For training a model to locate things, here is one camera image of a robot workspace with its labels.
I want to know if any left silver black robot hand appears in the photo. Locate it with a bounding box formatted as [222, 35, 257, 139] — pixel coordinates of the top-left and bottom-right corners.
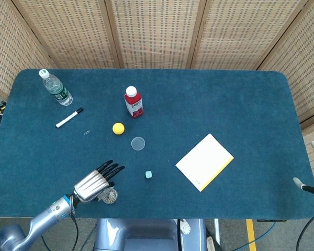
[73, 159, 126, 203]

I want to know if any clear tub of paperclips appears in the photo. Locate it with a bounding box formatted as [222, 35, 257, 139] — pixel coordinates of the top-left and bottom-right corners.
[99, 188, 119, 206]

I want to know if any clear round plastic lid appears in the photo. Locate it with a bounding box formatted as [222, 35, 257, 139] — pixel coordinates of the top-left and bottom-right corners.
[131, 136, 146, 152]

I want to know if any yellow ball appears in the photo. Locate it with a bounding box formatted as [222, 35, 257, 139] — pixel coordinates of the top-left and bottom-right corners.
[112, 122, 126, 136]

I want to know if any white marker black cap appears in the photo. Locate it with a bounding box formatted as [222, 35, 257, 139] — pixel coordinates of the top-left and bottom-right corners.
[55, 107, 84, 129]

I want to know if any blue grey robot torso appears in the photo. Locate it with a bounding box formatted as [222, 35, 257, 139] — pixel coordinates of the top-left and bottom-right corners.
[93, 218, 207, 251]

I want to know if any red NFC juice bottle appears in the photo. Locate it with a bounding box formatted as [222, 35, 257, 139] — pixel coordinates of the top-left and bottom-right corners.
[124, 86, 144, 119]

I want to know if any clear water bottle green label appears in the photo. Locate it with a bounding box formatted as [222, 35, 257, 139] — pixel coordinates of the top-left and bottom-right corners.
[38, 69, 73, 107]

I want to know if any woven folding screen panel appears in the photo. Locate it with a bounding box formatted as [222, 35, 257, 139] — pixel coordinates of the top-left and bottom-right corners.
[104, 0, 209, 70]
[0, 0, 55, 102]
[257, 0, 314, 181]
[12, 0, 121, 70]
[190, 0, 311, 71]

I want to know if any white notebook yellow spine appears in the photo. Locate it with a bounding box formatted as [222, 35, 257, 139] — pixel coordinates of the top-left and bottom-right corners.
[175, 133, 235, 192]

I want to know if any blue felt table cover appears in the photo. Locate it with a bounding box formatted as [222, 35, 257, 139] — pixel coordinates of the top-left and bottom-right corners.
[0, 69, 314, 220]

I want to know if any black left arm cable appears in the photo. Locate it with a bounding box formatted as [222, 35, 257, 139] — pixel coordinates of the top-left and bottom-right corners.
[69, 206, 80, 251]

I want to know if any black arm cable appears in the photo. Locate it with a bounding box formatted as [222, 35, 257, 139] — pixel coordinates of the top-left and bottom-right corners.
[296, 210, 314, 251]
[69, 206, 80, 251]

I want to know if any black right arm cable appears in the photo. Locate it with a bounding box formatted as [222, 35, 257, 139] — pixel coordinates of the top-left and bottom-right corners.
[296, 210, 314, 251]

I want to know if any blue cable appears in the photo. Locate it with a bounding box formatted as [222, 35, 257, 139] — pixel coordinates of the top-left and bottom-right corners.
[240, 221, 278, 250]

